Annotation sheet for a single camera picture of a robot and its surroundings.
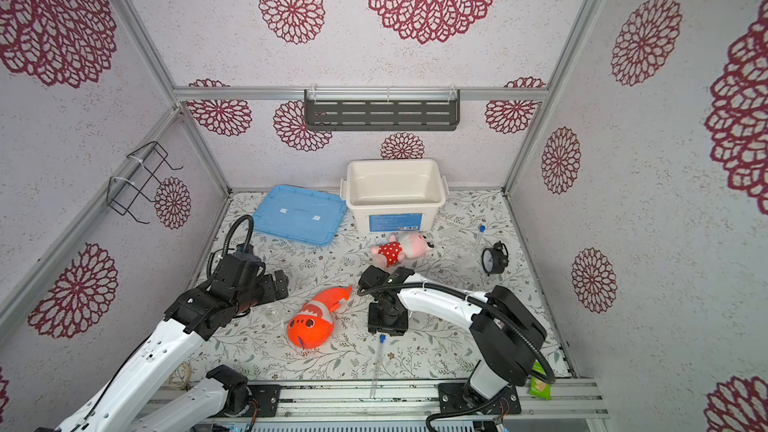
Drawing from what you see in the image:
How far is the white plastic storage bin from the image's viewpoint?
98 cm

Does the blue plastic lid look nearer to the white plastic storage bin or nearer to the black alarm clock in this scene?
the white plastic storage bin

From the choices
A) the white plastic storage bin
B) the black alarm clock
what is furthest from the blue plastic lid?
the black alarm clock
